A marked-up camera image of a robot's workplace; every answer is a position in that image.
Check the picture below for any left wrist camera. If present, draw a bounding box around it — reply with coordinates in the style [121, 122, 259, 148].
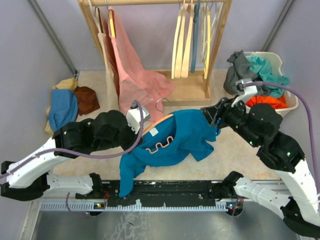
[126, 101, 150, 134]

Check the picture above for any yellow shirt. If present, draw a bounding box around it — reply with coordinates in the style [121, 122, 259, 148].
[44, 78, 78, 136]

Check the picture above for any orange shirt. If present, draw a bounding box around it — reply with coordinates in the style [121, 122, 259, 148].
[245, 95, 289, 110]

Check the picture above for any white laundry basket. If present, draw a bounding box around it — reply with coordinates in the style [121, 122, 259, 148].
[244, 51, 299, 117]

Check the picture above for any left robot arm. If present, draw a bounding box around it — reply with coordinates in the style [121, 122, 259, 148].
[0, 108, 149, 202]

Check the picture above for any light blue ribbed shirt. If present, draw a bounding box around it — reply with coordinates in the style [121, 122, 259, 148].
[48, 89, 78, 132]

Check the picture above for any yellow hanger holding pink shirt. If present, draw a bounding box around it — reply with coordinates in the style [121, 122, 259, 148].
[105, 0, 116, 38]

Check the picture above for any light wooden hanger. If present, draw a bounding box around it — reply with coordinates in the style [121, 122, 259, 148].
[180, 1, 195, 78]

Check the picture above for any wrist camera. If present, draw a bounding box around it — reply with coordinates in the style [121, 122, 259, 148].
[231, 78, 259, 107]
[126, 101, 150, 134]

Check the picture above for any wooden clothes rack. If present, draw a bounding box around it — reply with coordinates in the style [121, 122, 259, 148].
[78, 0, 232, 107]

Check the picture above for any teal shirt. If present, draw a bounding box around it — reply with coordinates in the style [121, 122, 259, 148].
[247, 56, 290, 87]

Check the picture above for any blue t-shirt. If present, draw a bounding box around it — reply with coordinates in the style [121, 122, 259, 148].
[119, 109, 221, 197]

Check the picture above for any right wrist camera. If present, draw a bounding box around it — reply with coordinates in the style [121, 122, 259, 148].
[231, 78, 259, 107]

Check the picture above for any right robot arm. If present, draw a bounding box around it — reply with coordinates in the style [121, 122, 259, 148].
[201, 97, 320, 239]

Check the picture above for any cream wooden hanger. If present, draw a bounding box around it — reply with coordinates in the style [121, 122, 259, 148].
[171, 2, 188, 79]

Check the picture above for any beige hanging t-shirt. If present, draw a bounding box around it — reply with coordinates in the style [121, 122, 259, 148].
[94, 6, 120, 111]

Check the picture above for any orange hanger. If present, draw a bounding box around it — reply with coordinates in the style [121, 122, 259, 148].
[142, 113, 174, 155]

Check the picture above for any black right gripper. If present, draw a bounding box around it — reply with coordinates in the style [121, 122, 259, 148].
[199, 93, 259, 147]

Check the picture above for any white hanger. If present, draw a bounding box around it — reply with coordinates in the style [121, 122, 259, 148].
[199, 2, 223, 63]

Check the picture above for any brown shirt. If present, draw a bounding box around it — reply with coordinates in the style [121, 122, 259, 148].
[74, 86, 100, 116]

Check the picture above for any grey shirt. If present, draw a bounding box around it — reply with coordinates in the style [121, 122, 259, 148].
[223, 50, 263, 95]

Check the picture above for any blue hanger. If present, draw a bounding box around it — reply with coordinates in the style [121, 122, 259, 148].
[190, 0, 201, 73]

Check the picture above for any pink hanging t-shirt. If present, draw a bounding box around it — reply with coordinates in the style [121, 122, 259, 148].
[109, 11, 175, 122]

